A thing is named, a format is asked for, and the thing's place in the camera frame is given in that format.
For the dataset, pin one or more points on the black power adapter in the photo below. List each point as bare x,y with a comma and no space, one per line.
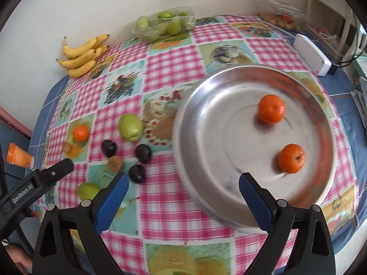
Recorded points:
334,69

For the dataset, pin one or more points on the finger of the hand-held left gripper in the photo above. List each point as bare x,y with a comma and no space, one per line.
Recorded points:
58,170

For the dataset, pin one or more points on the white plastic device box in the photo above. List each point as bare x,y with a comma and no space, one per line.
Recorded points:
309,53

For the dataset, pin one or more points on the pile of green jujubes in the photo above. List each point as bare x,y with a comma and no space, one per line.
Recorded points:
142,23

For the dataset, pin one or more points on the small orange without stem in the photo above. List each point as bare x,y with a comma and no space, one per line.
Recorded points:
271,109

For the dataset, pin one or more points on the blue table cover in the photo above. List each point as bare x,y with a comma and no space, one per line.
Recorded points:
341,86

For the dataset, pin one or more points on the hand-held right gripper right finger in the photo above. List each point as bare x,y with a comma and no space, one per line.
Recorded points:
256,202

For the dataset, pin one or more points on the bunch of yellow bananas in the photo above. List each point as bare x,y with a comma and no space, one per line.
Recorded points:
77,54

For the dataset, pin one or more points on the stack of papers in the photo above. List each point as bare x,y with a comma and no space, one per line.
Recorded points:
359,97

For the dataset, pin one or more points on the dark purple plum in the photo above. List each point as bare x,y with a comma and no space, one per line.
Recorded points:
109,148
137,173
143,153

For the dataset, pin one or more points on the small green pear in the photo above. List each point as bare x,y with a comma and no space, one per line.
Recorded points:
87,190

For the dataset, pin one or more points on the orange plastic cup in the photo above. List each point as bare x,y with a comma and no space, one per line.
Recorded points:
18,157

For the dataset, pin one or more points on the pink checkered printed tablecloth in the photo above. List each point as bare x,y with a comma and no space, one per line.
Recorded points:
160,71

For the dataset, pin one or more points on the pile of brown longans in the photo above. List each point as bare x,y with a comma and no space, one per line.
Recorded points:
275,21

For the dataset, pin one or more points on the pink board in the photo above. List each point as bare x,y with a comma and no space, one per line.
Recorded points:
13,119

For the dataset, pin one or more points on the green jujube fruit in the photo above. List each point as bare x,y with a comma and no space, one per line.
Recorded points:
130,126

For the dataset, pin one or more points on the brown kiwi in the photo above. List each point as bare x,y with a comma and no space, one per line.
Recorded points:
66,147
115,162

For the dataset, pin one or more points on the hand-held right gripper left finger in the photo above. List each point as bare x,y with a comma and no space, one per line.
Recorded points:
111,203

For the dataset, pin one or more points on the clear plastic bag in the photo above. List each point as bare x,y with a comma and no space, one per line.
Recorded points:
326,35

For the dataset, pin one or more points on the small orange with stem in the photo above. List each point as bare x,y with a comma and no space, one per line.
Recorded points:
291,158

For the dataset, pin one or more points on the round metal bowl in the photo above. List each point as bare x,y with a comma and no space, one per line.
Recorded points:
229,137

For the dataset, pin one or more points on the white chair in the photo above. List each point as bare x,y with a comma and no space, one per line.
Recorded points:
351,58

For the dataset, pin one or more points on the clear plastic clamshell container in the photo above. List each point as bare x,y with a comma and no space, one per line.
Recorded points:
279,5

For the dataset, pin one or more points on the clear plastic tray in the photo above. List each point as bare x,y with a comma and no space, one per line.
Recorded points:
152,35

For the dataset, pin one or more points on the large orange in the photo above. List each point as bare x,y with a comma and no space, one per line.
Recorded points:
81,133

